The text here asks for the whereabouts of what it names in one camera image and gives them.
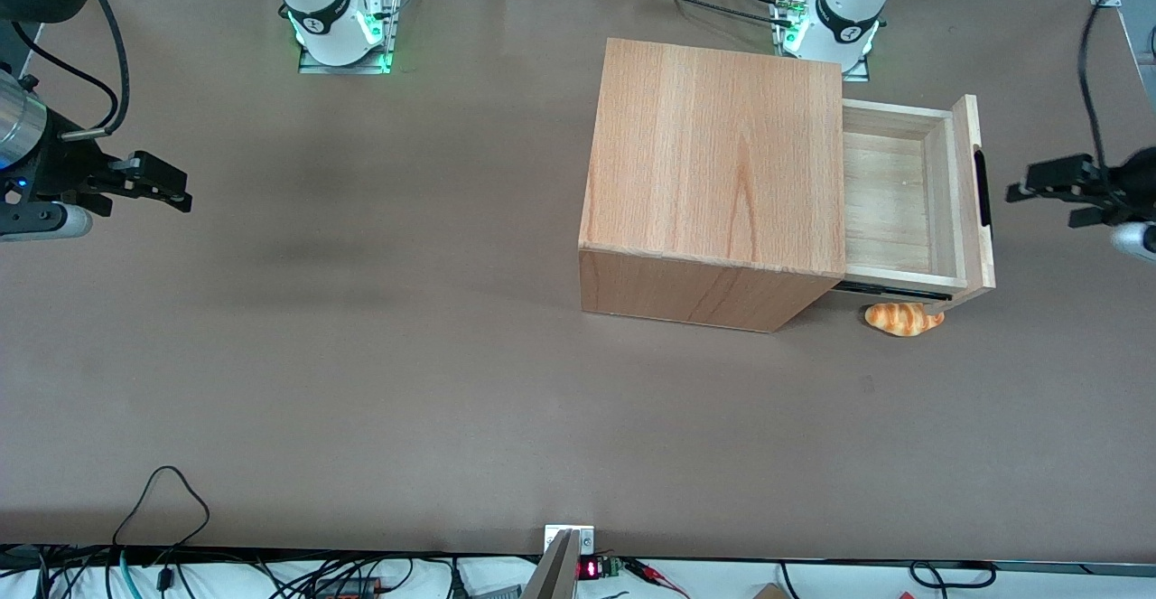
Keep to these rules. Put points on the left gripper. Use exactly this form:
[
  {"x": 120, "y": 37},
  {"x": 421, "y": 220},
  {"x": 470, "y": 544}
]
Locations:
[{"x": 1123, "y": 190}]

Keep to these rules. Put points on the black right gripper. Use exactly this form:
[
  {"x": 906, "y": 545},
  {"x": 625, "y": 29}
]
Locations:
[{"x": 61, "y": 172}]

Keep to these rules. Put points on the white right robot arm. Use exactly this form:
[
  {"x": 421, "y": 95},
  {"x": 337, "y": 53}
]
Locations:
[{"x": 321, "y": 3}]

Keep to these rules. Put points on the light wooden drawer cabinet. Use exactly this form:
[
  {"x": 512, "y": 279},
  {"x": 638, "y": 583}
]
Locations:
[{"x": 713, "y": 156}]

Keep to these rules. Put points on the orange striped toy bread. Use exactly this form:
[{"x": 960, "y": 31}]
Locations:
[{"x": 899, "y": 322}]

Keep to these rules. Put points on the brown cardboard piece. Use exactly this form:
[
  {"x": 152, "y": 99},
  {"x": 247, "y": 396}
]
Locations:
[{"x": 769, "y": 593}]

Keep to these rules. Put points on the grey slanted beam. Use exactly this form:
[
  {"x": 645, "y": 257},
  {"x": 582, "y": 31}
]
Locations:
[{"x": 553, "y": 576}]

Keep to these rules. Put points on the red clip test leads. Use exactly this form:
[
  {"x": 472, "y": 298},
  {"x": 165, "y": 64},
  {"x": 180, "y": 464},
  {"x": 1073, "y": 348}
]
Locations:
[{"x": 655, "y": 576}]

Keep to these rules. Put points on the red digit display module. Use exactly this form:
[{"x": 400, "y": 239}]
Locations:
[{"x": 589, "y": 569}]

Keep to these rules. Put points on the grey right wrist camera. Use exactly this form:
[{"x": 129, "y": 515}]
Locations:
[{"x": 45, "y": 222}]

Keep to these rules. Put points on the small metal bracket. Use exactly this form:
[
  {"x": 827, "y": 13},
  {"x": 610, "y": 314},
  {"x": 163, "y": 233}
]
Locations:
[{"x": 585, "y": 540}]

